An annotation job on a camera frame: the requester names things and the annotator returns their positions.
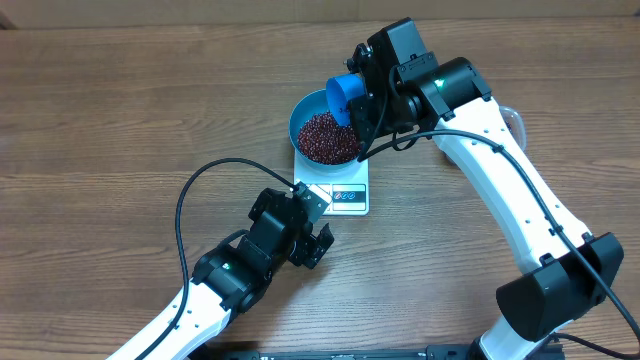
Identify clear plastic food container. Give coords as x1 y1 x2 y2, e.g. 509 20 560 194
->
499 106 527 151

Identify left black camera cable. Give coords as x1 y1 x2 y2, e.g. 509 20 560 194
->
133 157 301 360

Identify red beans in bowl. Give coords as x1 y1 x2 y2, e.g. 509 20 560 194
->
296 111 361 165

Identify right black camera cable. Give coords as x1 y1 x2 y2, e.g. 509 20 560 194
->
355 128 640 360

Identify blue plastic measuring scoop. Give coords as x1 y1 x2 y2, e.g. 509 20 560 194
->
325 74 365 126

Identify white digital kitchen scale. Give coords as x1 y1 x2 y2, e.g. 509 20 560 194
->
294 151 370 216

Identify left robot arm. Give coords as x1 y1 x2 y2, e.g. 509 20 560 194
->
110 184 334 359

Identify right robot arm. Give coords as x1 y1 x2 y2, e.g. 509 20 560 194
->
333 18 624 359

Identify black camera cable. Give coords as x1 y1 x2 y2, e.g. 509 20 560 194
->
133 157 301 360
355 128 640 360

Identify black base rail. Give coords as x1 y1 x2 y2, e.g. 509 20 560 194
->
189 341 566 360

